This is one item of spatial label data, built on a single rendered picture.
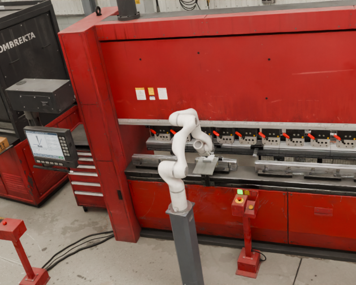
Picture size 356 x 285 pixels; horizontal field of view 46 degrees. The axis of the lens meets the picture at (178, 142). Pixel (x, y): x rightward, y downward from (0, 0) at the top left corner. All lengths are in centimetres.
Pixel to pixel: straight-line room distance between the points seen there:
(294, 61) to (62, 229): 323
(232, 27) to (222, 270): 226
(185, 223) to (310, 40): 167
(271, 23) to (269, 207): 166
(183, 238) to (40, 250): 202
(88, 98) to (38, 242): 200
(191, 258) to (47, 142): 156
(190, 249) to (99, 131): 134
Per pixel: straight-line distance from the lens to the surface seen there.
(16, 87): 373
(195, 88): 357
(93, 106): 379
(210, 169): 374
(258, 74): 341
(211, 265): 426
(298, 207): 392
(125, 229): 455
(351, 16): 323
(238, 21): 328
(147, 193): 424
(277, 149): 403
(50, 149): 375
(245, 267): 413
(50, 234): 514
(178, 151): 311
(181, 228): 339
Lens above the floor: 309
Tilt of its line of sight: 30 degrees down
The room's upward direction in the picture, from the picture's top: 9 degrees counter-clockwise
